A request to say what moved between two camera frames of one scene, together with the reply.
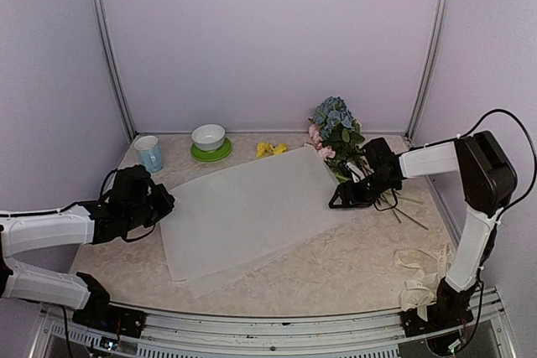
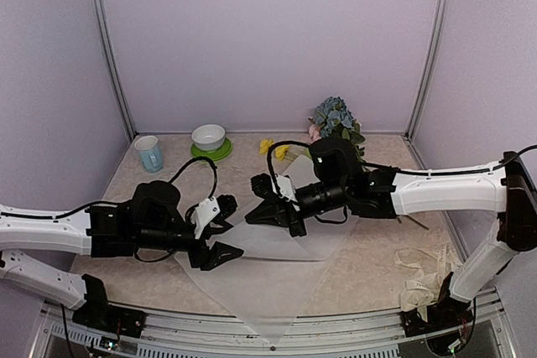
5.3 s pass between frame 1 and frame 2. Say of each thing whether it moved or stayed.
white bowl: stayed
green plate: stayed
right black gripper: moved
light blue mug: stayed
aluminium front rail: stayed
